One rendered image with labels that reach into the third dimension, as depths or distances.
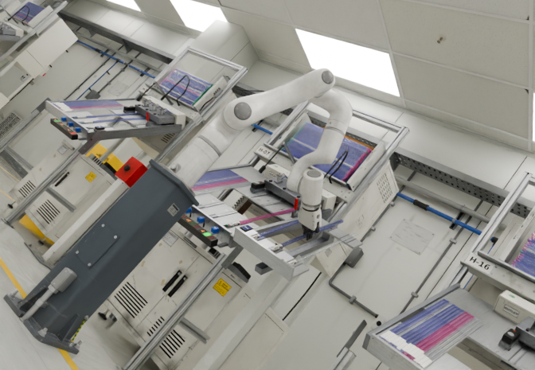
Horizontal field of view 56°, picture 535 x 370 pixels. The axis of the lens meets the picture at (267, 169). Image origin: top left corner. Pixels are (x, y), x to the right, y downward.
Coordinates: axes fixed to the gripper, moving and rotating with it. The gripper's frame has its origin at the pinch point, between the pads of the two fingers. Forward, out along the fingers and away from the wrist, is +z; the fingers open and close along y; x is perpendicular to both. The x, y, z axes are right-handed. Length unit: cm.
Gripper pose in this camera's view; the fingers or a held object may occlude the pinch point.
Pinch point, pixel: (307, 234)
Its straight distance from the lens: 227.1
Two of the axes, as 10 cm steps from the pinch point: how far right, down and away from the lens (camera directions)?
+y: -6.9, -3.9, 6.1
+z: -0.4, 8.6, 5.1
